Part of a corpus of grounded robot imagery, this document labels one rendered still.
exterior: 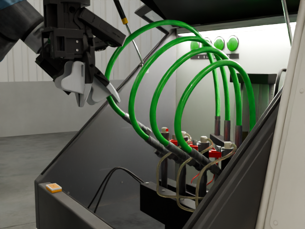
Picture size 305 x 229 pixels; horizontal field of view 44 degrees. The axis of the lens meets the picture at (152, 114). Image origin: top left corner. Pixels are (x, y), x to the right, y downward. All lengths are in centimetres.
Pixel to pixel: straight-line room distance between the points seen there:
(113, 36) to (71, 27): 9
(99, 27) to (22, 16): 22
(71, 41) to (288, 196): 50
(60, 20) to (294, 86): 47
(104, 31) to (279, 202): 47
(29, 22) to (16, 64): 651
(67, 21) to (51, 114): 684
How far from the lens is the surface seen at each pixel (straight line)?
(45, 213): 122
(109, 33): 79
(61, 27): 75
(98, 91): 92
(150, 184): 109
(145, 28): 100
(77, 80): 76
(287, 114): 79
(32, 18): 93
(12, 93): 742
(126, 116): 97
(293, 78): 80
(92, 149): 130
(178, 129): 76
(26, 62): 749
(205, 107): 133
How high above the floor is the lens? 132
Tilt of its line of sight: 8 degrees down
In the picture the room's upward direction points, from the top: straight up
